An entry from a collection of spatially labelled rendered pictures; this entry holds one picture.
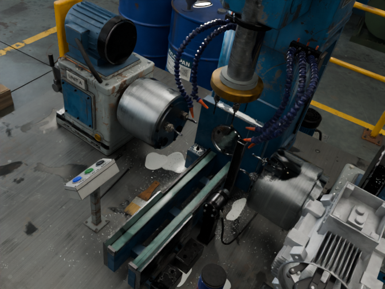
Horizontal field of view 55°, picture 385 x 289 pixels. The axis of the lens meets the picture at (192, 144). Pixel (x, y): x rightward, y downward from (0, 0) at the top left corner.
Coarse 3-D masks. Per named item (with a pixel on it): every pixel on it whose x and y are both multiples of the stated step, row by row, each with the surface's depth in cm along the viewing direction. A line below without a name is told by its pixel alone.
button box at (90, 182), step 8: (104, 160) 126; (112, 160) 124; (88, 168) 125; (96, 168) 122; (104, 168) 122; (112, 168) 124; (80, 176) 120; (88, 176) 118; (96, 176) 119; (104, 176) 122; (112, 176) 124; (72, 184) 117; (80, 184) 115; (88, 184) 117; (96, 184) 119; (72, 192) 116; (80, 192) 115; (88, 192) 117
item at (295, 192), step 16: (272, 160) 124; (288, 160) 124; (304, 160) 127; (256, 176) 129; (272, 176) 122; (288, 176) 121; (304, 176) 120; (320, 176) 122; (256, 192) 124; (272, 192) 121; (288, 192) 119; (304, 192) 118; (320, 192) 118; (256, 208) 128; (272, 208) 123; (288, 208) 119; (288, 224) 122
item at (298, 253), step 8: (320, 200) 85; (328, 200) 83; (384, 232) 79; (296, 248) 73; (304, 248) 72; (296, 256) 73; (304, 256) 72; (280, 288) 80; (352, 288) 69; (360, 288) 68
